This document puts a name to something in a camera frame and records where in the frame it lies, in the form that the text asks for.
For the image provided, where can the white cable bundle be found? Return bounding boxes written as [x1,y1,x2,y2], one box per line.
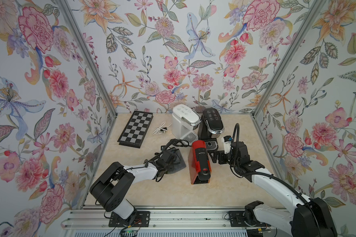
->
[152,121,171,136]

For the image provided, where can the grey cleaning cloth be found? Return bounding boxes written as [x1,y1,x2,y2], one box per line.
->
[156,148,186,174]

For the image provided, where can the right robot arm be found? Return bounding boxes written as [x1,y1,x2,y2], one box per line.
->
[209,142,337,237]

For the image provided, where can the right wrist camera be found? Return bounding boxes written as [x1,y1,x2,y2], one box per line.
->
[222,135,233,154]

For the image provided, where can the white coffee machine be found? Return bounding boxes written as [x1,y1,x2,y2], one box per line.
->
[172,104,201,145]

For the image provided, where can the black coffee machine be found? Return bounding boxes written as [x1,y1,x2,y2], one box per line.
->
[198,108,224,152]

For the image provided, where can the red coffee machine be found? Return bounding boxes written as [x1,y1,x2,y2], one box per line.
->
[188,140,212,185]

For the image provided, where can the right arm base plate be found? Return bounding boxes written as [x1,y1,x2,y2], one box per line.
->
[224,211,270,228]

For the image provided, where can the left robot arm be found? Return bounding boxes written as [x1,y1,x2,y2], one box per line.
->
[90,149,186,222]

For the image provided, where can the black white chessboard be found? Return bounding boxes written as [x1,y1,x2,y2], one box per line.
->
[118,111,153,148]

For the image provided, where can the black power cord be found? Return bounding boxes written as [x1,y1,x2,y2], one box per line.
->
[161,138,190,152]

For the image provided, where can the aluminium rail frame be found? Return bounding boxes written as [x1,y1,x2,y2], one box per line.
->
[61,205,287,237]

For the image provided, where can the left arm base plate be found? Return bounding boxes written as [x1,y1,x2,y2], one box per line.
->
[108,210,150,228]

